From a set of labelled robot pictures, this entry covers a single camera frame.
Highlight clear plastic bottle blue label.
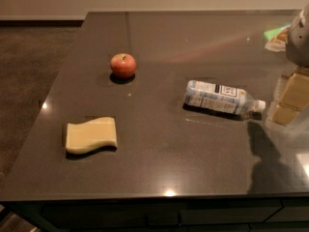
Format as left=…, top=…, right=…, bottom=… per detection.
left=184, top=80, right=266, bottom=115

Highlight red apple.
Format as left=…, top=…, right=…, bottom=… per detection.
left=110, top=53, right=137, bottom=79

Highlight green chip bag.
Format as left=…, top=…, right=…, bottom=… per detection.
left=264, top=24, right=291, bottom=52

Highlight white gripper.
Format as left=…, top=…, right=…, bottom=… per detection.
left=269, top=4, right=309, bottom=126

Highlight yellow sponge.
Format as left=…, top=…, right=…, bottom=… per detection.
left=66, top=117, right=117, bottom=155

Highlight dark cabinet drawers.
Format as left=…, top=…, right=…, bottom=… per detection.
left=5, top=198, right=309, bottom=232

